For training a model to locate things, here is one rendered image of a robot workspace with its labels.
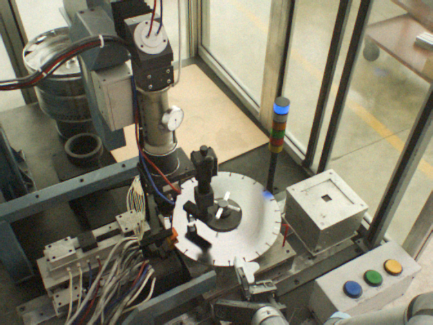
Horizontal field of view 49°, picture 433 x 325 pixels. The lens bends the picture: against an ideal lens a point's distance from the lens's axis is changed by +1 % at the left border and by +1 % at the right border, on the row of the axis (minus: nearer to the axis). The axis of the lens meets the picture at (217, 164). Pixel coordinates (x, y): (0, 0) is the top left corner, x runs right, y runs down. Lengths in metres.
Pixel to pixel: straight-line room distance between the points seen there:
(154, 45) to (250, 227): 0.65
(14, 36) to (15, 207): 0.86
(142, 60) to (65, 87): 0.83
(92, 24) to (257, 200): 0.69
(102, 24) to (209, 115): 1.02
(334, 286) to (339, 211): 0.25
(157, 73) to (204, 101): 1.14
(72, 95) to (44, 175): 0.32
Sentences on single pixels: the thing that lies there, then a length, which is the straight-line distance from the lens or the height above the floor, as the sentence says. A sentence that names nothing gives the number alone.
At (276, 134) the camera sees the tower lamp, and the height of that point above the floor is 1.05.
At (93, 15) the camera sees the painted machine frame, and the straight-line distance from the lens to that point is 1.03.
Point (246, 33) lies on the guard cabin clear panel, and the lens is 1.87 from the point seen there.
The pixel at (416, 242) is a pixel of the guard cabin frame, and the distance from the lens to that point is 1.44.
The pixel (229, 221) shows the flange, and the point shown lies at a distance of 1.31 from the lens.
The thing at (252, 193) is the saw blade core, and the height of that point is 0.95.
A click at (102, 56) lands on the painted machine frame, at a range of 0.94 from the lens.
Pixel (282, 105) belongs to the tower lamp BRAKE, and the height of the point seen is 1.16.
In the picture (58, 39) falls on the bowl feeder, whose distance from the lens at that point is 1.85.
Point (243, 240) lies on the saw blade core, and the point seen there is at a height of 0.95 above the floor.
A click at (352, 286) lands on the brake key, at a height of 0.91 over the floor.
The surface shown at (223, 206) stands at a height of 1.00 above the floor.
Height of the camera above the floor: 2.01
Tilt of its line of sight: 47 degrees down
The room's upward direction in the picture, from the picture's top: 1 degrees clockwise
